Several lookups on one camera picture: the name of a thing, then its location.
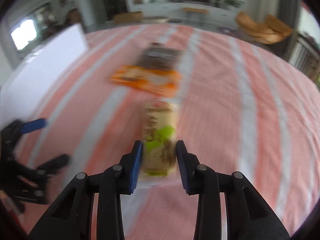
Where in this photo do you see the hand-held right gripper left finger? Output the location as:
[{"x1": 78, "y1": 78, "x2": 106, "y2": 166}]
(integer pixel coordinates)
[{"x1": 27, "y1": 140, "x2": 143, "y2": 240}]

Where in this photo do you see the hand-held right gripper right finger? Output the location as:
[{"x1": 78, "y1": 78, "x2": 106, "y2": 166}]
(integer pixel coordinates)
[{"x1": 176, "y1": 140, "x2": 290, "y2": 240}]

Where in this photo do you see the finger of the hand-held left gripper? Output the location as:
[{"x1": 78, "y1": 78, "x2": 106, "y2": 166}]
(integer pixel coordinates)
[
  {"x1": 20, "y1": 118, "x2": 48, "y2": 134},
  {"x1": 37, "y1": 154, "x2": 70, "y2": 177}
]

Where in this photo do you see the beige green snack packet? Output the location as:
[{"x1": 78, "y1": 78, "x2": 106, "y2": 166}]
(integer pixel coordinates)
[{"x1": 140, "y1": 101, "x2": 179, "y2": 180}]

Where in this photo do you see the white cardboard box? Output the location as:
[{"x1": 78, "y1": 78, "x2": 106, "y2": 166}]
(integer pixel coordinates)
[{"x1": 0, "y1": 23, "x2": 90, "y2": 120}]

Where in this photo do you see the orange snack bag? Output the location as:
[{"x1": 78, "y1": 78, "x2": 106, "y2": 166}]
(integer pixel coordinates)
[{"x1": 109, "y1": 65, "x2": 182, "y2": 97}]

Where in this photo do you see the balcony glass door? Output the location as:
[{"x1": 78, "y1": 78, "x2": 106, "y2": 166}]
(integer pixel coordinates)
[{"x1": 10, "y1": 19, "x2": 38, "y2": 50}]

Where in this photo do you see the dark snack packet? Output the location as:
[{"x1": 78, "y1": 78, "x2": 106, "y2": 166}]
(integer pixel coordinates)
[{"x1": 137, "y1": 42, "x2": 183, "y2": 72}]

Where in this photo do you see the wooden dining chair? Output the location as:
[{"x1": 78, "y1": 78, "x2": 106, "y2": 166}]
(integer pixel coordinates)
[{"x1": 68, "y1": 7, "x2": 82, "y2": 24}]

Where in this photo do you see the brown cardboard box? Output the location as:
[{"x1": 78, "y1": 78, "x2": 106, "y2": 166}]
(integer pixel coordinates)
[{"x1": 113, "y1": 11, "x2": 143, "y2": 25}]

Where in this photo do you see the purple rug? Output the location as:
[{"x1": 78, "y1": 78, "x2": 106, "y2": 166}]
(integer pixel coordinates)
[{"x1": 219, "y1": 27, "x2": 240, "y2": 37}]

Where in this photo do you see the round beige floor cushion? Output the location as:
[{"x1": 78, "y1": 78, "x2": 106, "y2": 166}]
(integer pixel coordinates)
[{"x1": 142, "y1": 16, "x2": 168, "y2": 23}]

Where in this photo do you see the wooden bench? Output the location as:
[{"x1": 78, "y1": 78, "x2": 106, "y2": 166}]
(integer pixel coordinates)
[{"x1": 182, "y1": 7, "x2": 208, "y2": 22}]

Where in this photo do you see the orange lounge chair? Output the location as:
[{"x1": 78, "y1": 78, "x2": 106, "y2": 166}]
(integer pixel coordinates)
[{"x1": 236, "y1": 12, "x2": 293, "y2": 45}]

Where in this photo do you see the white television cabinet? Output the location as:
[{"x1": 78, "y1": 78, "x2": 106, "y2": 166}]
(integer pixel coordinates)
[{"x1": 126, "y1": 2, "x2": 240, "y2": 24}]

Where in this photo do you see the large leafy potted plant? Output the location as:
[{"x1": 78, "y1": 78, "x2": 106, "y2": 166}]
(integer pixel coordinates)
[{"x1": 214, "y1": 0, "x2": 244, "y2": 10}]

